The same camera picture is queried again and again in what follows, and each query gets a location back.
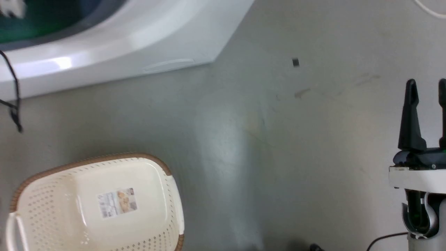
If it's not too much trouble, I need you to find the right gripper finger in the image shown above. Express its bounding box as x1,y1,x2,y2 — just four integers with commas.
398,79,427,151
438,78,446,149

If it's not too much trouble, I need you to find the white cable on floor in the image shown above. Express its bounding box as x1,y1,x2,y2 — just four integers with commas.
414,0,446,18

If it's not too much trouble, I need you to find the white cloth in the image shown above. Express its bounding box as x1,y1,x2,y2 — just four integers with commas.
0,0,27,18

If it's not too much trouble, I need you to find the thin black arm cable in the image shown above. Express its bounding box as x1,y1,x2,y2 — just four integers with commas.
0,51,24,133
366,232,409,251

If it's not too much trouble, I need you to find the printed paper basket label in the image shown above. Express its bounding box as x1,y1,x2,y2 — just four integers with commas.
98,188,138,219

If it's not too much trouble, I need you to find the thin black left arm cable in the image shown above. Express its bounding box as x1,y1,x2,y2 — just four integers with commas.
0,51,24,133

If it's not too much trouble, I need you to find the cream perforated laundry basket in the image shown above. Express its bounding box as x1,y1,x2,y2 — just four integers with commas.
5,152,185,251

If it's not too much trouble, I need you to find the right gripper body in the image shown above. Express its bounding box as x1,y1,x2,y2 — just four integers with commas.
389,148,446,191

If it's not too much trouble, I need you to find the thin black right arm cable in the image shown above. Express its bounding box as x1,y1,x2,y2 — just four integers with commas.
366,232,409,251

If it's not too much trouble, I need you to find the white washing machine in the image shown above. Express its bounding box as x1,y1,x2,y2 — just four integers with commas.
0,0,256,102

